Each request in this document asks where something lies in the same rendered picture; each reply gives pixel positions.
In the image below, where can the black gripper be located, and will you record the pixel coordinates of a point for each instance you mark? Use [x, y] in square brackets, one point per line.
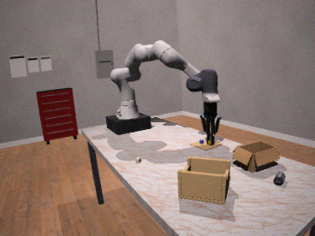
[210, 114]

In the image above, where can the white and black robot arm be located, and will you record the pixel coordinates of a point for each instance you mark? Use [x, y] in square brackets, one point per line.
[205, 81]

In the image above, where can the tan square mat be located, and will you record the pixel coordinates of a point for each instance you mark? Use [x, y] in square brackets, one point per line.
[205, 146]

